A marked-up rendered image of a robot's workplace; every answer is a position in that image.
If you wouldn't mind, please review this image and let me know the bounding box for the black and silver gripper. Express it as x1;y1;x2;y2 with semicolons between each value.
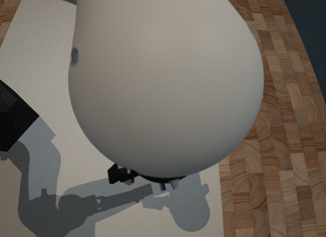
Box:
107;164;139;185

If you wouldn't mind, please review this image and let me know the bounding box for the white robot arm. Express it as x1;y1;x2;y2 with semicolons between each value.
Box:
63;0;264;189

